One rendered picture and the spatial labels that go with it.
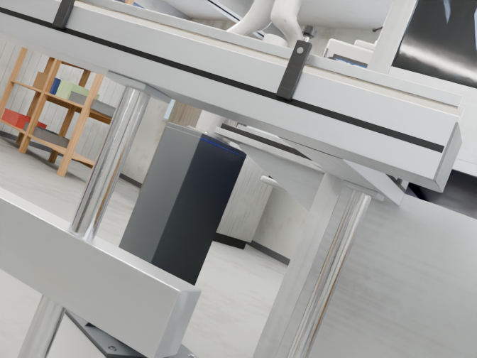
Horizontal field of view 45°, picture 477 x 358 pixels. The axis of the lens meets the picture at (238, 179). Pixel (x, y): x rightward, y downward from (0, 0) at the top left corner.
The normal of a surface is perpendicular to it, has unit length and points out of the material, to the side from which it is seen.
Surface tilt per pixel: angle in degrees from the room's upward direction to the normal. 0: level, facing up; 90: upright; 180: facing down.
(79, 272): 90
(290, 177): 90
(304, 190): 90
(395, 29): 90
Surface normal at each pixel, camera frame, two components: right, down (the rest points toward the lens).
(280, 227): -0.69, -0.28
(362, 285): -0.39, -0.15
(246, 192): 0.62, 0.25
